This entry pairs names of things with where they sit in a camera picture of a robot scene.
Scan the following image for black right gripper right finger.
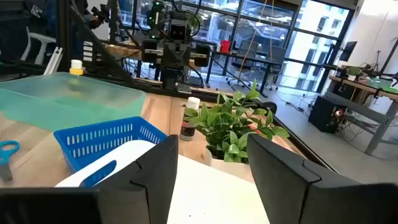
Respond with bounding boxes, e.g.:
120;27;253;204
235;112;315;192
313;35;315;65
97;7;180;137
246;133;398;224

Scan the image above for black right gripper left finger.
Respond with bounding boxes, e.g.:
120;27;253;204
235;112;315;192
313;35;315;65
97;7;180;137
0;134;180;224

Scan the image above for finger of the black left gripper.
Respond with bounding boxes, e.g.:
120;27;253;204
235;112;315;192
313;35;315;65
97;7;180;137
194;44;211;68
141;39;159;64

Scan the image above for dark grey paint bottle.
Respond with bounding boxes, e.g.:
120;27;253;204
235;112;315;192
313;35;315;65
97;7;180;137
179;96;201;142

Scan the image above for yellow paint bottle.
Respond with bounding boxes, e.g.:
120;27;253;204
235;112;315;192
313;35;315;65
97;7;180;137
69;59;84;77

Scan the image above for green translucent plastic tray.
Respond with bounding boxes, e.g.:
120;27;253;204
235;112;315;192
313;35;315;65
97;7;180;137
0;72;147;131

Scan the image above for blue-handled scissors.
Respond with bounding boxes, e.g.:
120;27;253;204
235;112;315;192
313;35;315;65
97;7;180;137
0;140;21;183

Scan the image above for black office desk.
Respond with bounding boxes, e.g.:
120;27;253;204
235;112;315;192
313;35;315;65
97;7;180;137
206;49;282;99

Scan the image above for grey office chair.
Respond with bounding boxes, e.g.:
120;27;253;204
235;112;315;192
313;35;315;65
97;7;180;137
264;45;287;85
228;39;261;88

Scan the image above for white plastic bin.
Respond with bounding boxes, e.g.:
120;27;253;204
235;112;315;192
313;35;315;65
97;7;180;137
55;139;271;224

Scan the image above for person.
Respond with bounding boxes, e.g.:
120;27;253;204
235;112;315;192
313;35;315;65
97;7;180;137
72;0;110;62

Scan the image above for blue plastic basket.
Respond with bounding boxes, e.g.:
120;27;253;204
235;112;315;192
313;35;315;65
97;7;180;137
53;116;169;188

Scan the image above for artificial green potted plant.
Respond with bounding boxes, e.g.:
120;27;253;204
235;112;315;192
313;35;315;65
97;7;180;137
183;79;290;183

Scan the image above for black computer tower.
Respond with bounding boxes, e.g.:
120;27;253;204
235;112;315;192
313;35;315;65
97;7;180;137
308;95;346;134

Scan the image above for silver aluminium extrusion bar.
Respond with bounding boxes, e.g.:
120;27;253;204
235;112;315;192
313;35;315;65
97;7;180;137
43;46;63;75

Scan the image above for wooden desk grey legs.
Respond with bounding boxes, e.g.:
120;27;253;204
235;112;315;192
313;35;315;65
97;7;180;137
325;74;398;156

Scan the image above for white chair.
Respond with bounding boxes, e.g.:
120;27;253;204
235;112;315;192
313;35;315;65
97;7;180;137
20;26;57;66

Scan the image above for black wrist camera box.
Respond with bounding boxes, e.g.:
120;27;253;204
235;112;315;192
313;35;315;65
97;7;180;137
169;19;188;42

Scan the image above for black wall monitor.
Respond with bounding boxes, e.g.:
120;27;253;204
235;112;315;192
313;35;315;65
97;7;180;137
338;40;358;62

